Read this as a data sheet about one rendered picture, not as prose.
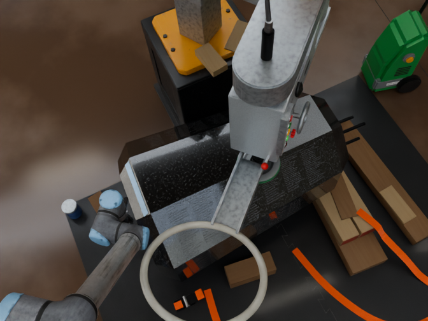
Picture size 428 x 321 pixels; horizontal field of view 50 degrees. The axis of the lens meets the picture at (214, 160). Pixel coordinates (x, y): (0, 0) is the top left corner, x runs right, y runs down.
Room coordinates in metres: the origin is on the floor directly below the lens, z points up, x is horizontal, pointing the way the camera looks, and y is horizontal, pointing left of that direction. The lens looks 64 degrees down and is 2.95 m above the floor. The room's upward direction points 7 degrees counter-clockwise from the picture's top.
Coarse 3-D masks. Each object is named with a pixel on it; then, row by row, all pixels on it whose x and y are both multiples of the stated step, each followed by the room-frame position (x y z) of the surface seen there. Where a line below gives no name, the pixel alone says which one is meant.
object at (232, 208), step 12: (240, 156) 0.90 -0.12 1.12; (240, 168) 0.86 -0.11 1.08; (252, 168) 0.86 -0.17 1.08; (240, 180) 0.81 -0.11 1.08; (252, 180) 0.80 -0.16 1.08; (228, 192) 0.75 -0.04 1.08; (240, 192) 0.75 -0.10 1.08; (252, 192) 0.72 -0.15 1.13; (228, 204) 0.70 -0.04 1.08; (240, 204) 0.69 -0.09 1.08; (216, 216) 0.64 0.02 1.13; (228, 216) 0.65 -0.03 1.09; (240, 216) 0.64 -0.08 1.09; (240, 228) 0.58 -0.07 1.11
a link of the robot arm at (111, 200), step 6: (108, 192) 0.76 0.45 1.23; (114, 192) 0.76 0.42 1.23; (102, 198) 0.74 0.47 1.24; (108, 198) 0.73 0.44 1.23; (114, 198) 0.73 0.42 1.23; (120, 198) 0.73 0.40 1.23; (102, 204) 0.71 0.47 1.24; (108, 204) 0.70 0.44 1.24; (114, 204) 0.70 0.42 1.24; (120, 204) 0.71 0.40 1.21; (108, 210) 0.68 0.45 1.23; (114, 210) 0.68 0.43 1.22; (120, 210) 0.69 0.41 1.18; (120, 216) 0.69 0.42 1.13
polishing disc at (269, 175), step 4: (244, 156) 1.02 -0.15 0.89; (248, 156) 1.02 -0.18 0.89; (268, 164) 0.96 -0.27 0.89; (272, 164) 0.95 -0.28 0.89; (276, 164) 0.95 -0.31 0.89; (268, 168) 0.94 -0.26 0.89; (272, 168) 0.93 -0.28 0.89; (276, 168) 0.93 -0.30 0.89; (264, 172) 0.92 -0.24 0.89; (268, 172) 0.91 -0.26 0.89; (272, 172) 0.91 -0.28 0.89; (276, 172) 0.91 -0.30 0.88; (264, 176) 0.89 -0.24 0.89; (268, 176) 0.89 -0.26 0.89; (272, 176) 0.89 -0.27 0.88; (260, 180) 0.88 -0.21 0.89; (264, 180) 0.88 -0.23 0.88
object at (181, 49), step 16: (224, 0) 2.19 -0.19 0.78; (160, 16) 2.12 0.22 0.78; (176, 16) 2.10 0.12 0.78; (224, 16) 2.05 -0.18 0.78; (160, 32) 1.98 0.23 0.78; (176, 32) 1.97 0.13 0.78; (224, 32) 1.92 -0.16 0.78; (176, 48) 1.84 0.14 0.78; (192, 48) 1.83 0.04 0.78; (176, 64) 1.73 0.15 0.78; (192, 64) 1.71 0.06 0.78
